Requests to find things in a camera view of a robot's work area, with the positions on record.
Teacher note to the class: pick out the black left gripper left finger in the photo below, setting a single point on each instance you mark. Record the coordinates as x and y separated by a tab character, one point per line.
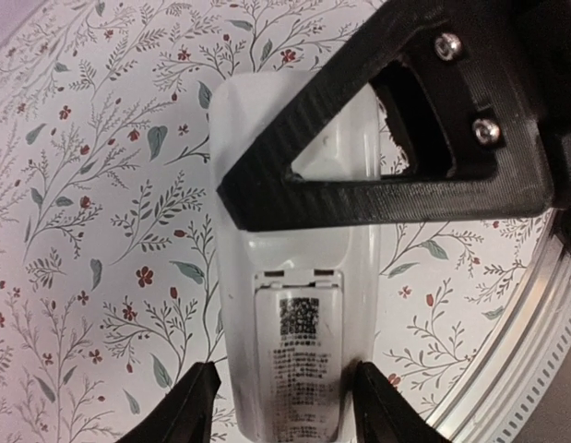
185	414

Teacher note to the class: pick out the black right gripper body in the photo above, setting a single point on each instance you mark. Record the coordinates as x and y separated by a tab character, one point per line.
548	92

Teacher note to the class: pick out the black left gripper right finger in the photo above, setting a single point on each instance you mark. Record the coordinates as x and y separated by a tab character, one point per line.
382	415

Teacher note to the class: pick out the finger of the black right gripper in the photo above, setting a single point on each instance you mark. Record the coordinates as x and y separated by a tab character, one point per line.
426	114

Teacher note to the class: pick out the white battery cover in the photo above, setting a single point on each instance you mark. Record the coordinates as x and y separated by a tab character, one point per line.
298	316

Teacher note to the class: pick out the floral patterned table mat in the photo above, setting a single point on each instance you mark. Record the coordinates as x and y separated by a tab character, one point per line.
109	288

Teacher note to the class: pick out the aluminium table edge rail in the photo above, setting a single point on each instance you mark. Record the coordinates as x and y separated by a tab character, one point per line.
522	355

